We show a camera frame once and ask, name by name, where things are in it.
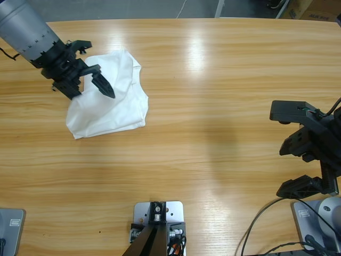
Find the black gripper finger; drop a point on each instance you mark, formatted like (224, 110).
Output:
(102, 84)
(298, 188)
(68, 89)
(293, 149)

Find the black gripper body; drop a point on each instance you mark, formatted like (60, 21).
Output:
(61, 66)
(330, 149)

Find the white T-shirt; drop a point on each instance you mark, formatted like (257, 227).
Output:
(120, 106)

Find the pale printed cardboard box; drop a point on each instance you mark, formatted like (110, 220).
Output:
(317, 14)

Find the brown cardboard box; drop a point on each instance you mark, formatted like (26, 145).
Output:
(303, 9)

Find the slanted metal bar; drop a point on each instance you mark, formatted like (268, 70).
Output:
(283, 9)

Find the dark bystander shoe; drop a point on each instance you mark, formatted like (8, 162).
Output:
(274, 4)

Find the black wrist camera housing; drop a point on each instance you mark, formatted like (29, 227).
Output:
(80, 44)
(287, 110)

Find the grey base plate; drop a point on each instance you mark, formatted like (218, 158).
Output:
(301, 226)
(13, 240)

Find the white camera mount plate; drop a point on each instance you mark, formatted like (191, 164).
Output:
(175, 210)

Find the white upright post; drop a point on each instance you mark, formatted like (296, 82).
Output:
(219, 8)

